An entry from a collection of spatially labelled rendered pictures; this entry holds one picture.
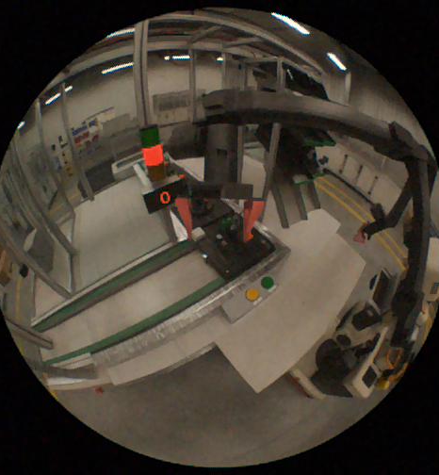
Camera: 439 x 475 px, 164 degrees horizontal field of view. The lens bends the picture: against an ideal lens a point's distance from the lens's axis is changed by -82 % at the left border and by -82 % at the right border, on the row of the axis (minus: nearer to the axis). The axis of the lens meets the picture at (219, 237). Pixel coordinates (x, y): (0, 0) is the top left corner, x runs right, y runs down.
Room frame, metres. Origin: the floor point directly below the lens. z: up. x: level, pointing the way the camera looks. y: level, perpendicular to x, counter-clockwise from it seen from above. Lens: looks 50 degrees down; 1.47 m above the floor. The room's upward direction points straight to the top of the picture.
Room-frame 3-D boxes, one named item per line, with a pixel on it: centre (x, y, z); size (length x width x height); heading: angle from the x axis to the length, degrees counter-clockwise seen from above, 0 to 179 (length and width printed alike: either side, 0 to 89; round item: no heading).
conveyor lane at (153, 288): (0.26, 0.21, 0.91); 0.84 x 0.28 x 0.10; 125
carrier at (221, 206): (0.62, 0.10, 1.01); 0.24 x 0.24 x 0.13; 35
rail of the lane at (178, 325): (0.13, 0.08, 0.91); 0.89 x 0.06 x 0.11; 125
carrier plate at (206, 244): (0.41, -0.05, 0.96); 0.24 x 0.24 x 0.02; 35
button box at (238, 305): (0.19, -0.11, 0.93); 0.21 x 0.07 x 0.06; 125
